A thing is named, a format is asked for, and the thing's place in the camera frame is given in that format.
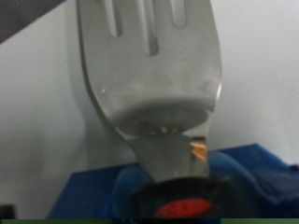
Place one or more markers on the silver toaster oven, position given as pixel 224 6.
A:
pixel 264 62

